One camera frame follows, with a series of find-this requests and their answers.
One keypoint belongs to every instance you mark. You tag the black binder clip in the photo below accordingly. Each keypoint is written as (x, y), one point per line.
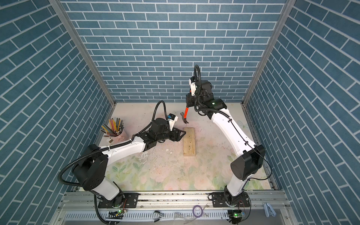
(157, 216)

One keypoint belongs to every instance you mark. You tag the red-handled claw hammer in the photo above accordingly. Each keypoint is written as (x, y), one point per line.
(184, 115)

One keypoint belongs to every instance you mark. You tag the wooden block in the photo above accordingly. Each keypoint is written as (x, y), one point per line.
(189, 146)

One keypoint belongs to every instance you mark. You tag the pink pencil cup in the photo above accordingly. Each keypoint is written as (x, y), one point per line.
(120, 138)

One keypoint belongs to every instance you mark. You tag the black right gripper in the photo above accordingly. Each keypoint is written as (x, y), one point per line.
(189, 98)

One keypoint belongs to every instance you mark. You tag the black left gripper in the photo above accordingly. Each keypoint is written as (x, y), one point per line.
(177, 138)

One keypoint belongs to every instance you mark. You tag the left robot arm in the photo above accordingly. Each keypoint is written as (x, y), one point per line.
(89, 170)

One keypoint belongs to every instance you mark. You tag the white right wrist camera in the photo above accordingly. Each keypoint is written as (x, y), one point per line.
(193, 87)

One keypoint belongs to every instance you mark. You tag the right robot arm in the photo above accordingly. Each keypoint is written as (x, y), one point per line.
(250, 156)

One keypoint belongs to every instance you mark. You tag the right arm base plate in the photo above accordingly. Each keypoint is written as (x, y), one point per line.
(224, 199)

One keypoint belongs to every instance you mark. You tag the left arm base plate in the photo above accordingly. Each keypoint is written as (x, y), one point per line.
(122, 200)

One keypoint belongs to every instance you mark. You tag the grey clamp tool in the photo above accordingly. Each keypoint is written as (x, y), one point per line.
(268, 210)

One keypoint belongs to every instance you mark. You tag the aluminium mounting rail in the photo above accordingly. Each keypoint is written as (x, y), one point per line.
(78, 206)

